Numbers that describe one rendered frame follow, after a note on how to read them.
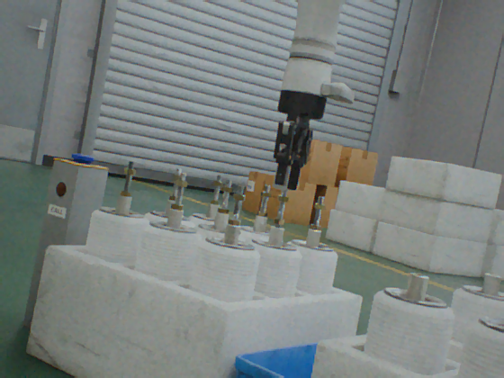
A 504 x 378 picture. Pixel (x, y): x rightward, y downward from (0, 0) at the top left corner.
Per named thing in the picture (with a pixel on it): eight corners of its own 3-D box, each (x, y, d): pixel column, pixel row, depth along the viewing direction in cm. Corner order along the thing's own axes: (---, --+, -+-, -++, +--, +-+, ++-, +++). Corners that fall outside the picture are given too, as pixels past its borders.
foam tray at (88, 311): (202, 445, 93) (229, 309, 92) (24, 353, 116) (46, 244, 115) (345, 397, 124) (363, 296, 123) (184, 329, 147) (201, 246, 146)
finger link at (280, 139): (280, 119, 106) (275, 157, 107) (276, 121, 104) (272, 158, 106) (297, 121, 105) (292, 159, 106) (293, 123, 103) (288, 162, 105)
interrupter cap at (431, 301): (429, 311, 80) (430, 306, 80) (371, 292, 85) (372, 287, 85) (457, 310, 86) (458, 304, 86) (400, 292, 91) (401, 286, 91)
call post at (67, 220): (45, 337, 126) (78, 166, 125) (21, 325, 130) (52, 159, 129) (77, 332, 132) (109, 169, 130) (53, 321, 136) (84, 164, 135)
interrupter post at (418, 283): (418, 304, 84) (424, 277, 84) (400, 299, 85) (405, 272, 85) (427, 303, 86) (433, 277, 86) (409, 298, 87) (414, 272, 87)
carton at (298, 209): (309, 226, 482) (317, 184, 480) (280, 221, 470) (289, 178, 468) (286, 219, 508) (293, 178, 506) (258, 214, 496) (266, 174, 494)
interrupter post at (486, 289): (493, 299, 102) (499, 277, 102) (477, 294, 104) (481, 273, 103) (499, 299, 104) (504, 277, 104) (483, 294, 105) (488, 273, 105)
